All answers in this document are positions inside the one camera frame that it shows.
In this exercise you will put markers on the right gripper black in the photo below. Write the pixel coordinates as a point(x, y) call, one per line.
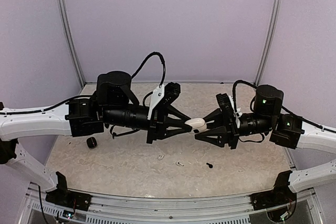
point(229, 131)

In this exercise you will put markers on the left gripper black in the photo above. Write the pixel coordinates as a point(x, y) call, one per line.
point(159, 120)

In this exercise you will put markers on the white earbud charging case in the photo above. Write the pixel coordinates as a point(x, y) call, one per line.
point(197, 124)

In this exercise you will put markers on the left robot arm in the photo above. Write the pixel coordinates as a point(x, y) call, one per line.
point(112, 103)

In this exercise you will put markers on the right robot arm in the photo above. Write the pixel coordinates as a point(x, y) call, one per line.
point(286, 129)

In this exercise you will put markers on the black earbud charging case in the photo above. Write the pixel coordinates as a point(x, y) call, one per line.
point(91, 142)

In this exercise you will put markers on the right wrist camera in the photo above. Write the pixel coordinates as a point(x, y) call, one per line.
point(226, 104)

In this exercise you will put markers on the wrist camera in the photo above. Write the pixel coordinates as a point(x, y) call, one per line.
point(226, 104)
point(162, 97)

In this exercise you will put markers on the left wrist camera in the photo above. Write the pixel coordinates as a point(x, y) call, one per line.
point(162, 97)

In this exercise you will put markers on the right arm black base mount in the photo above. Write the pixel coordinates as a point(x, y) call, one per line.
point(279, 195)

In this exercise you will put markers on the aluminium front rail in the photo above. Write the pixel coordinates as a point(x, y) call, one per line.
point(119, 209)

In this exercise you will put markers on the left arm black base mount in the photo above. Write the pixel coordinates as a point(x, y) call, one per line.
point(62, 196)

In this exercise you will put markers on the right aluminium frame post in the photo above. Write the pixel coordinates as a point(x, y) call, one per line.
point(268, 41)

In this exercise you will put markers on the aluminium frame post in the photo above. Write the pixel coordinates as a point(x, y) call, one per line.
point(70, 42)
point(268, 41)

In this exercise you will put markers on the left aluminium frame post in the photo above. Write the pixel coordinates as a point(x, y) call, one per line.
point(70, 42)

